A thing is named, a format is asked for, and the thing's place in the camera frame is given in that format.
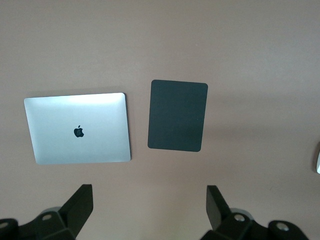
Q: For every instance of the black mouse pad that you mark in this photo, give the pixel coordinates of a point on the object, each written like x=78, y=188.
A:
x=177, y=115

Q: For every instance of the silver closed laptop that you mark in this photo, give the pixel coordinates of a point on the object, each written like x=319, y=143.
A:
x=75, y=117

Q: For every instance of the brown table cover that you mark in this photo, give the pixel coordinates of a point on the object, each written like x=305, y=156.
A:
x=160, y=37

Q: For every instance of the white computer mouse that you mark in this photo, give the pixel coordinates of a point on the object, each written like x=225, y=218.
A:
x=318, y=162

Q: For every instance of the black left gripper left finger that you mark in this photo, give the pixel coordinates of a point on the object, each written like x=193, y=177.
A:
x=72, y=212

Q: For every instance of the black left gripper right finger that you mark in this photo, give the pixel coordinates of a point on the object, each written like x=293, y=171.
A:
x=217, y=215

